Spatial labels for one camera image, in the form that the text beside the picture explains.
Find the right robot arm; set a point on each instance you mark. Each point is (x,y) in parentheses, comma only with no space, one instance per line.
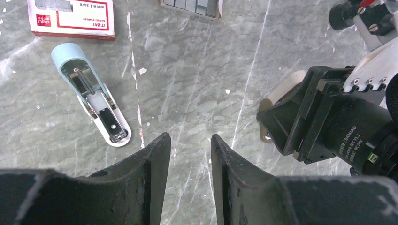
(392,93)

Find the white red staple box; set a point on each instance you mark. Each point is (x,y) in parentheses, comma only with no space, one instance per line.
(88,19)

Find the small black cylinder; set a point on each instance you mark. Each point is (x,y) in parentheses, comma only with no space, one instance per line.
(341,16)

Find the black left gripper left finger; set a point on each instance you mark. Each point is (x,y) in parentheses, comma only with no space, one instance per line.
(130,192)

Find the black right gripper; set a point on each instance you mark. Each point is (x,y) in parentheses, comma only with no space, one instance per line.
(318,121)

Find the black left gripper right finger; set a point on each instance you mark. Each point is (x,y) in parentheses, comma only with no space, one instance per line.
(246,195)

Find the staple tray with staples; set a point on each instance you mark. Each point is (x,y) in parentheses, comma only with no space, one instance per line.
(207,9)

